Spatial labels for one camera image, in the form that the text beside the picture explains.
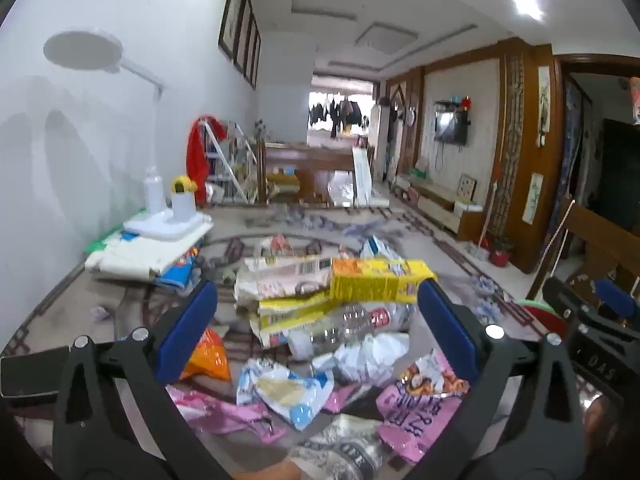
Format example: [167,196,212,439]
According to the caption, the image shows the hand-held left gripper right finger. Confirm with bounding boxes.
[400,279,587,480]

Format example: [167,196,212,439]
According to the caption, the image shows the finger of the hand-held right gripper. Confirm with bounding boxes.
[594,279,640,325]
[542,276,601,332]

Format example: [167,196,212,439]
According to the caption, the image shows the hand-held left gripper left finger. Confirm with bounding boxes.
[51,280,236,480]

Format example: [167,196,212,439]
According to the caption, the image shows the green bin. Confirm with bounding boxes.
[515,300,568,341]

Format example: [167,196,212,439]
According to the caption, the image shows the orange snack packet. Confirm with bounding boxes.
[180,327,232,382]

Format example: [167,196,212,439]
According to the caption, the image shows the yellow drink box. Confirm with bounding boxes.
[330,258,437,305]

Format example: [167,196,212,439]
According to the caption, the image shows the yellow white carton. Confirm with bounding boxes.
[248,295,346,348]

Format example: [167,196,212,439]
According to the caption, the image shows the person's right hand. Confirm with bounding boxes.
[584,394,640,463]

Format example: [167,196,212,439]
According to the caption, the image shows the blue printed packet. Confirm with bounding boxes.
[155,252,201,293]

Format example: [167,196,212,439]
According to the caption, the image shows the carved wooden chair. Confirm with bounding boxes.
[527,200,640,311]

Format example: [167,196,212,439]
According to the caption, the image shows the red bucket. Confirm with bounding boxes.
[490,240,513,267]

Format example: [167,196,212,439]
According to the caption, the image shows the white crumpled wrapper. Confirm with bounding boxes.
[312,332,411,386]

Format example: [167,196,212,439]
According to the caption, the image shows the pink thin wrapper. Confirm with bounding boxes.
[167,385,286,443]

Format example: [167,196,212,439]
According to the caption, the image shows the pink snack packet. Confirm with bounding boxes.
[375,350,471,466]

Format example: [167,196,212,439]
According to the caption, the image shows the white folded cloth stack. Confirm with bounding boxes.
[85,230,203,281]

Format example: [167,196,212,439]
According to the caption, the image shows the clear plastic bottle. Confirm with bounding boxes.
[287,302,416,361]

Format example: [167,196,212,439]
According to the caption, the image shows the pink white flattened carton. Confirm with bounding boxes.
[235,255,333,311]

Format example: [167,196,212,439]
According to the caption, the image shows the white blue milk carton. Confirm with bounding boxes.
[360,235,403,262]

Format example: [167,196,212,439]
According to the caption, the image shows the mop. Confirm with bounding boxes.
[467,180,496,261]

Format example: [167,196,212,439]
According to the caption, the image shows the white blue snack packet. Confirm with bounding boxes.
[236,357,335,432]

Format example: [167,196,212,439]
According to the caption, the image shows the white pen cup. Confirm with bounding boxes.
[171,191,196,222]

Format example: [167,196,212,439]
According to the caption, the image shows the dark door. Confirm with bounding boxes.
[597,119,640,241]

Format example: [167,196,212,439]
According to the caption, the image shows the wooden television cabinet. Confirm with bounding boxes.
[395,175,483,241]

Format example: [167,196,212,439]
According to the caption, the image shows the silver black packet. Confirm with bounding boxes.
[287,412,396,480]

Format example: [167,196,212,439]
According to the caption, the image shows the black phone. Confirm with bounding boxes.
[0,352,68,401]

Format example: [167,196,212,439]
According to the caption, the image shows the white step ladder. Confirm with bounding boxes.
[200,117,251,203]

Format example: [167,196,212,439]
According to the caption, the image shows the red cloth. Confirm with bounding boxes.
[186,116,226,206]

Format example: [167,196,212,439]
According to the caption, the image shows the white board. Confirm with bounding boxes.
[351,145,373,208]

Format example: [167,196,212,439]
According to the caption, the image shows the cluttered metal rack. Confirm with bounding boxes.
[227,122,266,203]

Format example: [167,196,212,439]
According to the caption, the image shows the white refrigerator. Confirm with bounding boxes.
[372,102,396,181]

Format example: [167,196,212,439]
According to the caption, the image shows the wooden sofa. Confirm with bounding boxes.
[262,142,353,206]

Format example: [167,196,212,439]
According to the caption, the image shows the hanging clothes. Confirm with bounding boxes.
[309,100,371,141]

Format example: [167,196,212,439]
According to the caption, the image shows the ceiling lamp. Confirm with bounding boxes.
[510,0,545,21]

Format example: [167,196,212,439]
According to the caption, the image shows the white desk lamp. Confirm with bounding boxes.
[42,30,213,243]

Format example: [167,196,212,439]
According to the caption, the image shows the white bead cord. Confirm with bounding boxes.
[537,200,576,281]

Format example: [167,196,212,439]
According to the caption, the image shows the green wall scroll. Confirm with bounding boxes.
[522,172,545,225]

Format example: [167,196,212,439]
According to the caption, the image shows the tall wall scroll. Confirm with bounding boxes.
[537,66,551,147]

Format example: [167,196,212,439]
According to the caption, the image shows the wall television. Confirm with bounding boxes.
[434,110,470,146]

